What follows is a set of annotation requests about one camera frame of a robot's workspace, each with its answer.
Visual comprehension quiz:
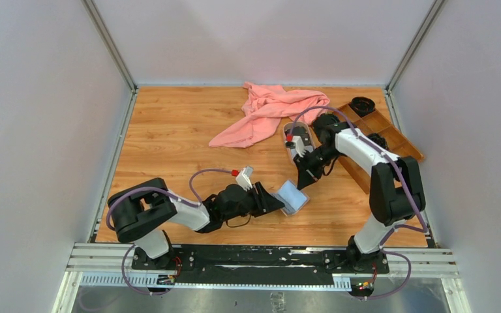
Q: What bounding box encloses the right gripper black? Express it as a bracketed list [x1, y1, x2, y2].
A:
[294, 145, 342, 190]

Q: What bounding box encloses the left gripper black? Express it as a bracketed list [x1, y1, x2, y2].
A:
[222, 181, 284, 222]

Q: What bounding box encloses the pink card holder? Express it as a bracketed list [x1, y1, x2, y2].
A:
[273, 180, 309, 216]

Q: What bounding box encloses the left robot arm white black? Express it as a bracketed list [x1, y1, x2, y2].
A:
[106, 178, 284, 269]

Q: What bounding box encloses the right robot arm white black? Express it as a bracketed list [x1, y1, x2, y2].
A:
[285, 113, 429, 273]

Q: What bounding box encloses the pink oval card tray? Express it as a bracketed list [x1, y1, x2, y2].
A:
[282, 122, 316, 163]

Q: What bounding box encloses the pink cloth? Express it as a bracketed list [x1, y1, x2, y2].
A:
[208, 82, 330, 148]

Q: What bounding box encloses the black coiled item near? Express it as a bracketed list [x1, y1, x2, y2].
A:
[367, 133, 389, 150]

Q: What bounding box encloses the brown divided wooden tray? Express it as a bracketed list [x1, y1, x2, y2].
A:
[338, 102, 425, 194]

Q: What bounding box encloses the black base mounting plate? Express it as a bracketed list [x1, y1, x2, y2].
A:
[130, 245, 389, 286]

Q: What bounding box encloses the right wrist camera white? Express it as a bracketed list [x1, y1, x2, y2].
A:
[285, 135, 307, 159]

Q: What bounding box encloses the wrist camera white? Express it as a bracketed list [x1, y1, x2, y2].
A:
[285, 135, 307, 159]
[235, 166, 254, 191]

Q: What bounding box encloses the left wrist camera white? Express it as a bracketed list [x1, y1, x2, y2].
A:
[235, 166, 254, 191]

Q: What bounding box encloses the aluminium rail frame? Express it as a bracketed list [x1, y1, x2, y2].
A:
[53, 243, 471, 312]

